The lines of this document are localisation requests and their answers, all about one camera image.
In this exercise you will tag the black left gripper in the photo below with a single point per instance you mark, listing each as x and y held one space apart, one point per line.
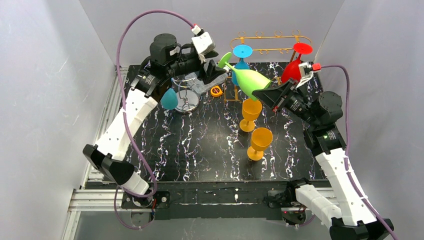
205 67

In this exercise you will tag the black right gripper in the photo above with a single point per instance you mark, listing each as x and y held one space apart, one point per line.
283 98

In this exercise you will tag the green plastic goblet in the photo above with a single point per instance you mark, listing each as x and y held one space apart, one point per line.
247 79

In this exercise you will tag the red plastic goblet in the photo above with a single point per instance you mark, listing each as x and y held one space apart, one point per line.
292 70

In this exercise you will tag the blue plastic goblet back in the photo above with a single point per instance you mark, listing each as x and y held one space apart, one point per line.
242 51

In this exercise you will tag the blue plastic goblet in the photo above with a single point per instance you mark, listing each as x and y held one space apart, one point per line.
242 51
169 101

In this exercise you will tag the chrome spiral glass rack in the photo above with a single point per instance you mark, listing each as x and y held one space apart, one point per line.
188 99

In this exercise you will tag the gold wire glass rack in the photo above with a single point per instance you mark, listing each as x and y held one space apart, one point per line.
276 47

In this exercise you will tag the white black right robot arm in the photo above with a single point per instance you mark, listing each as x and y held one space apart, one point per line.
352 217

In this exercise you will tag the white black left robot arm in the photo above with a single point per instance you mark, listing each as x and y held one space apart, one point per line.
167 60

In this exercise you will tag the yellow tape measure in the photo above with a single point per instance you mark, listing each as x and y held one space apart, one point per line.
216 91

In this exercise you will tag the clear plastic parts box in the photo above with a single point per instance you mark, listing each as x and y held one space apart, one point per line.
198 84

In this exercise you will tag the orange plastic goblet far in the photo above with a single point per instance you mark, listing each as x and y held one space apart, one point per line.
251 110

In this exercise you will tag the orange plastic goblet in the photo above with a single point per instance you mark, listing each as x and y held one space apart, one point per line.
261 139
251 110

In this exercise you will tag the orange plastic goblet near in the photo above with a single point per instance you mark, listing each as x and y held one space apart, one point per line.
261 139

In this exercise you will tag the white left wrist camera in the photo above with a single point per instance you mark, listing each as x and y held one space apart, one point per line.
202 42

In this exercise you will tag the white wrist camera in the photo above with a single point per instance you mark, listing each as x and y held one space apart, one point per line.
202 42
307 71

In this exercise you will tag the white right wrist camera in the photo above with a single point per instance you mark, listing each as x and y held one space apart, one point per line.
307 71

